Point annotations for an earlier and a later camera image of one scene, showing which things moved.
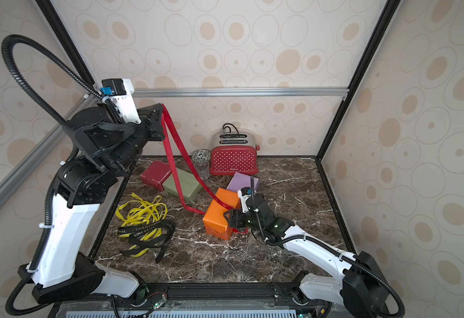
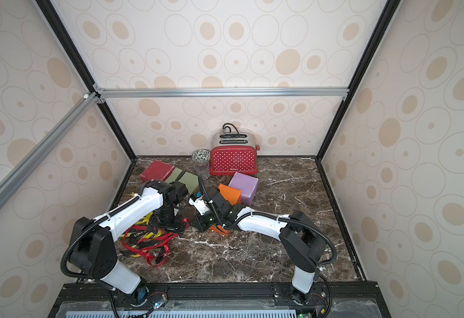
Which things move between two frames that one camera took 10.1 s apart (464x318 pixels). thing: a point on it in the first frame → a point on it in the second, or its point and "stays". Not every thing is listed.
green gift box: [191, 185] stays
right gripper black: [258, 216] → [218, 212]
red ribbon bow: [166, 115] → [150, 242]
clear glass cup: [203, 167] stays
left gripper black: [154, 118] → [177, 226]
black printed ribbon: [150, 235] stays
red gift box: [155, 174] stays
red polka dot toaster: [234, 152] stays
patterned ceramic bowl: [201, 155] stays
